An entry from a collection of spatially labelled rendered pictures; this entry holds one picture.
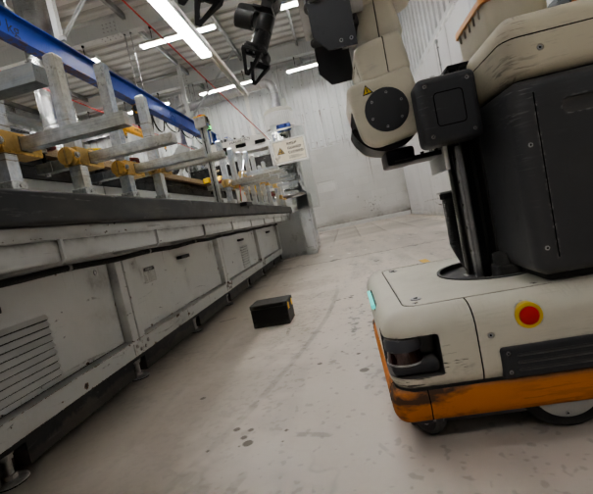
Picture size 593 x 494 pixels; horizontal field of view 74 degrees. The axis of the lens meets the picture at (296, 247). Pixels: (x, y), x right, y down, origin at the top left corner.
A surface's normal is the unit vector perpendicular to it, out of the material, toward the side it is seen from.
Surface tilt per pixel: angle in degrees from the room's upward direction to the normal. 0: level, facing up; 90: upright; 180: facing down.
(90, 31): 90
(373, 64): 90
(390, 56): 90
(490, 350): 90
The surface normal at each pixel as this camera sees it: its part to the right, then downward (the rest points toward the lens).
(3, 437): 0.97, -0.19
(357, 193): -0.12, 0.09
